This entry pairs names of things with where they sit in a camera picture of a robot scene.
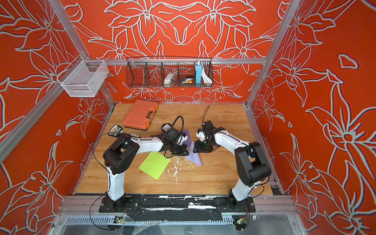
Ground light lavender square paper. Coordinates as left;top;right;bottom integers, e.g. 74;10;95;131
186;141;202;166

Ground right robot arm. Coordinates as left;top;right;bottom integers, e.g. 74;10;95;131
193;127;271;212

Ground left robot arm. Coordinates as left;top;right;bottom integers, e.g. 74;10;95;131
99;134;189;213

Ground dark purple square paper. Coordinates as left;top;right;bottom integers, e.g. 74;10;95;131
183;130;192;147

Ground lime green square paper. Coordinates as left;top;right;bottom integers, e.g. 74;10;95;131
139;152;170;180

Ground black round disc with label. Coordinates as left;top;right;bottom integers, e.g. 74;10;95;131
161;123;172;134

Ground orange plastic tool case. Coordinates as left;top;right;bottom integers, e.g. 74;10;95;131
122;99;158;131

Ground silver packet in basket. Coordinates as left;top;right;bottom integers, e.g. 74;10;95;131
164;71;178;88

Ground black item in basket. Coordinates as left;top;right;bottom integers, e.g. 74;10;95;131
178;76;195;85

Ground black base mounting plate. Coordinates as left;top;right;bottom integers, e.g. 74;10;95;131
99;194;256;213

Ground light blue box in basket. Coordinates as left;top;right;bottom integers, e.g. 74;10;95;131
195;64;202;87

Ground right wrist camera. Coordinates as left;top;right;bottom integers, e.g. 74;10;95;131
196;120;215;142

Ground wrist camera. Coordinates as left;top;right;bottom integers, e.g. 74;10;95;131
176;133;187;146
196;120;215;142

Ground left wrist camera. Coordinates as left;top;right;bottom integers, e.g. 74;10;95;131
176;133;187;146

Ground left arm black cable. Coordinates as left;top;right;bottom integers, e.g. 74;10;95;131
151;115;185;139

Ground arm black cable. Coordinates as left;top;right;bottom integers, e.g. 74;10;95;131
151;115;185;139
201;105;211;124

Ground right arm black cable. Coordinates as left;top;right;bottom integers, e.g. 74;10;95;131
201;105;211;124

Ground white cables in basket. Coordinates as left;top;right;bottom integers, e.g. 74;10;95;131
202;63;213;86

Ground white slotted cable duct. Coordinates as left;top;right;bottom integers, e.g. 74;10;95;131
64;215;234;226

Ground black wire wall basket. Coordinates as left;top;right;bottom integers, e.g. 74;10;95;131
125;56;214;88

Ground clear plastic wall bin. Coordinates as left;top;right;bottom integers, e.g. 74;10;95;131
58;60;109;98

